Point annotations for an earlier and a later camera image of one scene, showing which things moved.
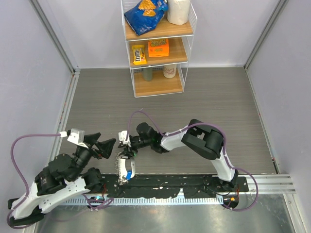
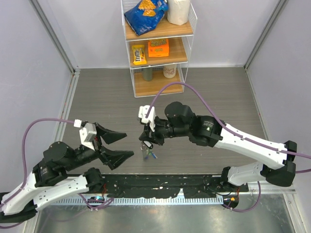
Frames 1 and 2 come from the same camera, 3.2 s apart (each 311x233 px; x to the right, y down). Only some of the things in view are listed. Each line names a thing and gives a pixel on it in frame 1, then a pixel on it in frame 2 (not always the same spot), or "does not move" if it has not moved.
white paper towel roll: [178, 11] does not move
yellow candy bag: [138, 51] does not move
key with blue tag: [129, 175] to [154, 156]
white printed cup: [169, 71] does not move
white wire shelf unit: [159, 35] does not move
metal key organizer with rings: [120, 162] to [146, 151]
